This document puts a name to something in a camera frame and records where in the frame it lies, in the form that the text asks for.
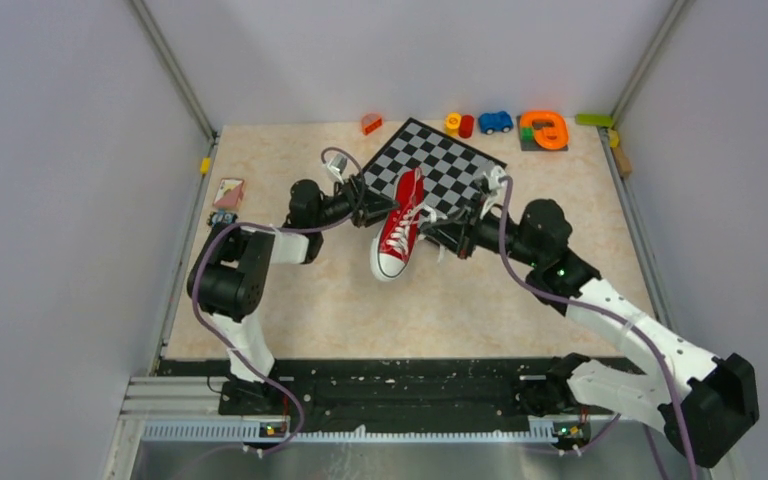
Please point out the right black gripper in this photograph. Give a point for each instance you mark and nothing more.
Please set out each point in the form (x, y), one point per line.
(461, 231)

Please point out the green flat block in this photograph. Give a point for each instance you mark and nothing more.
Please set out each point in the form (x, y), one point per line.
(595, 120)

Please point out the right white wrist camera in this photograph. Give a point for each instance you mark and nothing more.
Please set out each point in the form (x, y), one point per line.
(493, 181)

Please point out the yellow toy cylinder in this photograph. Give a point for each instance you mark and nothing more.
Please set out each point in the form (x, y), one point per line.
(452, 124)

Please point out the small blue toy robot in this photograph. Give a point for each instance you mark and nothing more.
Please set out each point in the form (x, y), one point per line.
(221, 217)

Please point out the pink tangram card box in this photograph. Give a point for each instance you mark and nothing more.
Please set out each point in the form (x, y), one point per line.
(230, 194)

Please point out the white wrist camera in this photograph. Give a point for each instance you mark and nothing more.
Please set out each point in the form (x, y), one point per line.
(335, 168)
(493, 181)

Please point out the orange half-round toy block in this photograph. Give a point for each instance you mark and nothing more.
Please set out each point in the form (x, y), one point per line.
(370, 123)

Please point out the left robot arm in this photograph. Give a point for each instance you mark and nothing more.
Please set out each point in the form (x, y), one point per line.
(228, 280)

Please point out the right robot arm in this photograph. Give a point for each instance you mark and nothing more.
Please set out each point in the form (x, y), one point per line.
(702, 403)

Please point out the red toy cylinder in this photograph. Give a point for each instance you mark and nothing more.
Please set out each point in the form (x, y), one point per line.
(466, 126)

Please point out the black grey checkerboard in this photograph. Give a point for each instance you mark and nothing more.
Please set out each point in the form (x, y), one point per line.
(448, 165)

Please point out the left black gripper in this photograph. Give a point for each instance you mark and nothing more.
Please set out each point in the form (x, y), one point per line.
(366, 210)

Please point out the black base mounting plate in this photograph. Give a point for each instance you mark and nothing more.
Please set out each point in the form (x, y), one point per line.
(392, 396)

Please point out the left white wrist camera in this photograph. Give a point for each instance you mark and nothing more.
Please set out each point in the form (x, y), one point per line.
(335, 168)

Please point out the orange curved track toy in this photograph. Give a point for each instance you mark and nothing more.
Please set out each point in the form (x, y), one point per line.
(542, 131)

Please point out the wooden block on rail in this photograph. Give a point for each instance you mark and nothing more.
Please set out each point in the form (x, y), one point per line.
(623, 163)

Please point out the yellow clip on rail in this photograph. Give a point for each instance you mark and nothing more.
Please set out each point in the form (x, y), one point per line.
(205, 166)

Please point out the red canvas sneaker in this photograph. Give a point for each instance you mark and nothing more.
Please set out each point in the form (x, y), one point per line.
(392, 248)

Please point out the blue toy car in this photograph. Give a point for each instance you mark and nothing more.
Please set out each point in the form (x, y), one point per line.
(494, 122)

